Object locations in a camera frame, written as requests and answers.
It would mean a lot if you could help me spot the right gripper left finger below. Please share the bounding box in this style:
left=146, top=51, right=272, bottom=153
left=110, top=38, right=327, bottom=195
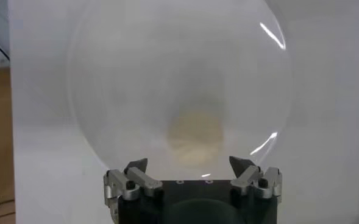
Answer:
left=103, top=157, right=164, bottom=209

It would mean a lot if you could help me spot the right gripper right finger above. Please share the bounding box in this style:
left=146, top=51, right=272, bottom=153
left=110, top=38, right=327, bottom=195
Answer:
left=229, top=155, right=283, bottom=200

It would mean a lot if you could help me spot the white round plate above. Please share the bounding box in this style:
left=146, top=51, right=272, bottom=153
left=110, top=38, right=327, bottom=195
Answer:
left=66, top=0, right=293, bottom=183

